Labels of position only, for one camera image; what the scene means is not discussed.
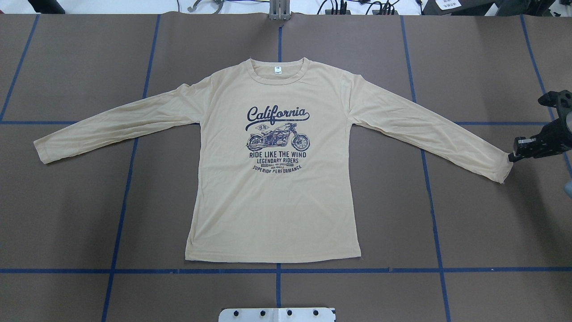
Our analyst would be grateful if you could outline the aluminium frame post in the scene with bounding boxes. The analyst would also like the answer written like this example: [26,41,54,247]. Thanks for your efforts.
[269,0,291,21]

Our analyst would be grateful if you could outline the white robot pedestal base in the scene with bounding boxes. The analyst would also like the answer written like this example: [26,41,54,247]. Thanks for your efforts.
[218,307,336,322]

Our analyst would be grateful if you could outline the black cable bundle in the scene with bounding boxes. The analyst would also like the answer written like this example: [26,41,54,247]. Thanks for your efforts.
[316,0,400,16]

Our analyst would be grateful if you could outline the beige long-sleeve printed shirt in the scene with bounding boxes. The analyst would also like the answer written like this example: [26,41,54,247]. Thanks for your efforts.
[34,58,513,263]

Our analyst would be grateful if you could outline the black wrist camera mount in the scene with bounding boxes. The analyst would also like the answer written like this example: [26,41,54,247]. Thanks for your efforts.
[538,90,572,124]

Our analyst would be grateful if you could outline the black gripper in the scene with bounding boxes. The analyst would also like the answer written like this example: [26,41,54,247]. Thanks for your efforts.
[508,119,572,162]

